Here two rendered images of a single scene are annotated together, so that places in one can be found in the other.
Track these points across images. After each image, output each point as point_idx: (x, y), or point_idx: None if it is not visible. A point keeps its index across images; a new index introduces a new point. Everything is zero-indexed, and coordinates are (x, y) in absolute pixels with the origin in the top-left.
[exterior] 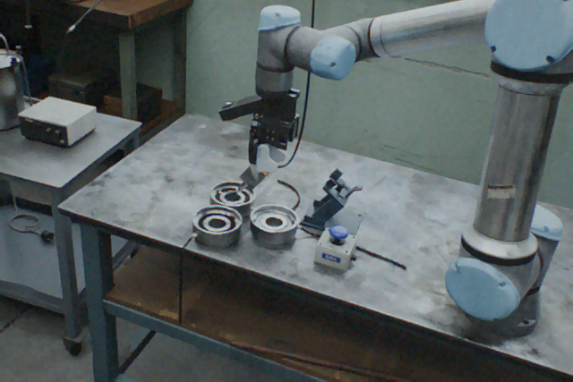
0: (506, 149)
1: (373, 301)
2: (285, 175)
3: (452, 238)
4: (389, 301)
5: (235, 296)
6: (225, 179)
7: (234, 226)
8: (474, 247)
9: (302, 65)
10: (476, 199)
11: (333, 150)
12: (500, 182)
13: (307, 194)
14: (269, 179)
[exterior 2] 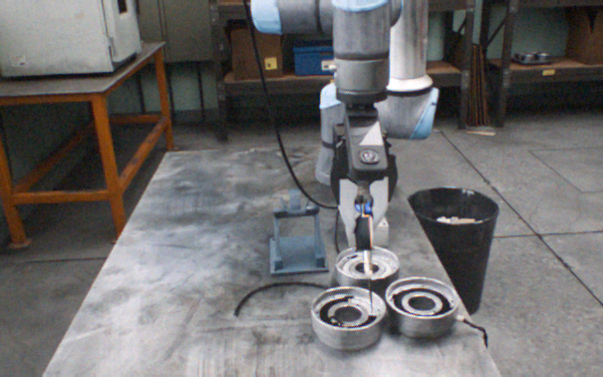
0: (428, 3)
1: (404, 212)
2: (212, 314)
3: (264, 197)
4: (394, 207)
5: None
6: (273, 367)
7: (412, 288)
8: (430, 84)
9: (394, 23)
10: (173, 195)
11: (94, 295)
12: (427, 29)
13: (252, 283)
14: (235, 324)
